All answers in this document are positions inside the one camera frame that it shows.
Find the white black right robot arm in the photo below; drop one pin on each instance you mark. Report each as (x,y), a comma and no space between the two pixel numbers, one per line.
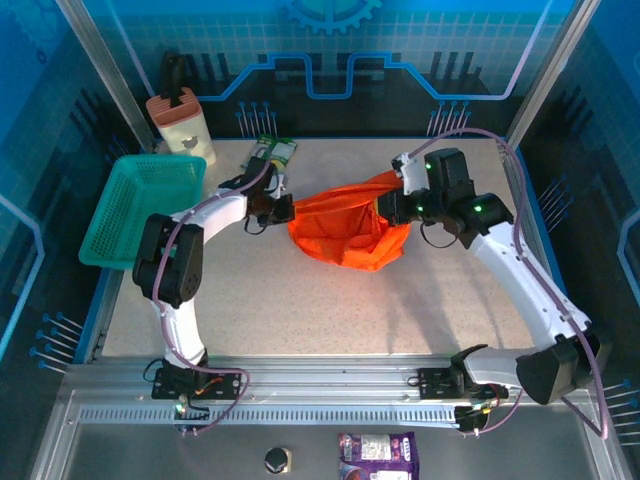
(525,285)

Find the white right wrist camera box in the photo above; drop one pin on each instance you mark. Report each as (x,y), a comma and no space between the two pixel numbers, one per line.
(412,175)

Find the cream knife holder pink top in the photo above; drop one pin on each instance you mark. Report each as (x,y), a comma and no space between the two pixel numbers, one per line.
(187,132)

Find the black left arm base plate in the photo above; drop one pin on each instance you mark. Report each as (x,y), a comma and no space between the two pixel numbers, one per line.
(225,385)

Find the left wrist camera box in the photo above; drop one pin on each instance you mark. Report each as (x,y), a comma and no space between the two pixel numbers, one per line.
(275,184)

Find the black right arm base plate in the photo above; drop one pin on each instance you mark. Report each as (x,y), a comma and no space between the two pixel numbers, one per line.
(432,382)

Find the green snack packet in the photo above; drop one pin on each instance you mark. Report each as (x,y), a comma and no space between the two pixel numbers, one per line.
(282,150)

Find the orange t-shirt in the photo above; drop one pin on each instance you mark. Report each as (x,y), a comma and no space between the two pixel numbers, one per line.
(345,235)

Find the purple snack packet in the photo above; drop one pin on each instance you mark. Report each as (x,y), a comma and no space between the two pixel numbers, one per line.
(377,455)

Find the black round knob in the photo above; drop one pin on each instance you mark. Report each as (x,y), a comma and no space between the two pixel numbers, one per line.
(277,460)

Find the aluminium frame post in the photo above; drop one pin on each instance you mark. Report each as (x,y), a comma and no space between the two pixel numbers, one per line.
(550,65)
(100,60)

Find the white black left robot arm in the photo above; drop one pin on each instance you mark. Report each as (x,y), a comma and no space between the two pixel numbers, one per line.
(182,325)

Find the aluminium mounting rail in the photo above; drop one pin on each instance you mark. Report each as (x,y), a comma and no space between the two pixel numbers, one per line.
(325,372)

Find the teal plastic mesh basket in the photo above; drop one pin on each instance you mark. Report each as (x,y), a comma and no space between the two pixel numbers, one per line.
(125,220)

